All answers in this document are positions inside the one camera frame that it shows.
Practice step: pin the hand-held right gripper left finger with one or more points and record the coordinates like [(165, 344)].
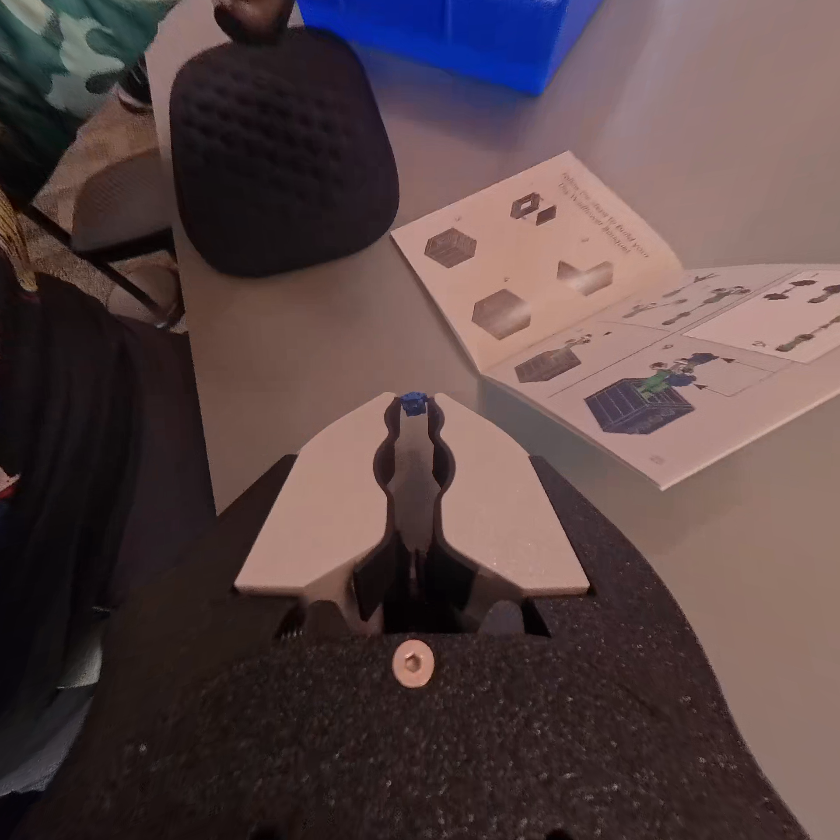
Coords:
[(322, 519)]

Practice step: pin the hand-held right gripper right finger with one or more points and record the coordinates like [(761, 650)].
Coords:
[(512, 519)]

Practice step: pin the small blue flower brick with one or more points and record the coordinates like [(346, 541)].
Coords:
[(414, 403)]

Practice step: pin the white instruction booklet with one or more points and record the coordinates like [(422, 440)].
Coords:
[(591, 302)]

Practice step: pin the blue plastic bin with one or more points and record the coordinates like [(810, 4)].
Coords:
[(460, 33)]

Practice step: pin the person's left forearm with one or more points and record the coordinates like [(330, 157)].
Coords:
[(66, 59)]

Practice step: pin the grey desk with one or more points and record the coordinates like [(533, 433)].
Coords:
[(683, 131)]

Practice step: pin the person's dark clothing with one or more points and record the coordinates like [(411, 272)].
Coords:
[(66, 460)]

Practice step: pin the black mesh cushion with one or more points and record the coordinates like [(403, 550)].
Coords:
[(282, 151)]

